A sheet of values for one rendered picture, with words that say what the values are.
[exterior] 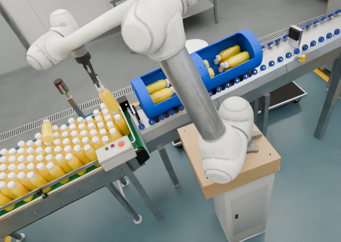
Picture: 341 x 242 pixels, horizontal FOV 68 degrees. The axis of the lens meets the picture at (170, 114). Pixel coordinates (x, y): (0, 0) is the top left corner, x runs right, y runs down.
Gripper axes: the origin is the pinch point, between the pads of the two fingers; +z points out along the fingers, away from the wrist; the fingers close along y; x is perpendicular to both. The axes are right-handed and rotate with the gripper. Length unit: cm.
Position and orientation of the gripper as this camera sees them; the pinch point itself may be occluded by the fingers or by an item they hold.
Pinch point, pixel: (98, 84)
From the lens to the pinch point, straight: 143.3
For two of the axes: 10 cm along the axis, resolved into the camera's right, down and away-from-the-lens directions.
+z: 2.1, 6.6, 7.2
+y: -4.1, -6.1, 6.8
